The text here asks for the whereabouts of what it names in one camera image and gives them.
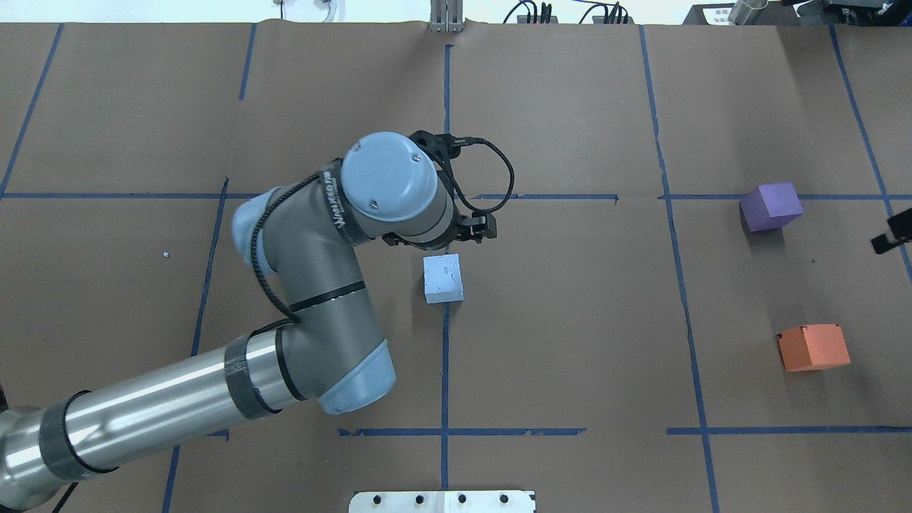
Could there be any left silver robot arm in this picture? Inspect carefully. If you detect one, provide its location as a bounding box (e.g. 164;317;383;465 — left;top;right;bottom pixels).
2;130;502;512

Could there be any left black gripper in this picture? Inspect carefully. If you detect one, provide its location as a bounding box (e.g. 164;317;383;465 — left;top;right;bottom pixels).
382;214;498;250

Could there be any white camera pole base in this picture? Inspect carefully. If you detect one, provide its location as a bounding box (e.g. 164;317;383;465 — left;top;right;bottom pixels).
348;489;538;512

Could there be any aluminium frame post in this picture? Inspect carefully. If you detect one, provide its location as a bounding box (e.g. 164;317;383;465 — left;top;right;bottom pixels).
429;0;465;33

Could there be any silver metal cylinder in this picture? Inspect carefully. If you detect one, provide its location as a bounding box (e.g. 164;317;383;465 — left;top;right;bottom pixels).
727;0;769;26

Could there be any purple block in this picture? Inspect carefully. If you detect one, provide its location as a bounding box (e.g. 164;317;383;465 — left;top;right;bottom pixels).
739;182;804;232

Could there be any light blue foam block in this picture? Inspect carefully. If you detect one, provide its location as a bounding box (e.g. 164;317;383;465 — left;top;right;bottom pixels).
423;254;465;304

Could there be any orange block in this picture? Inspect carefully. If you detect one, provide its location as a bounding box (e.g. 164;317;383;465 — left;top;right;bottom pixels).
777;323;852;371

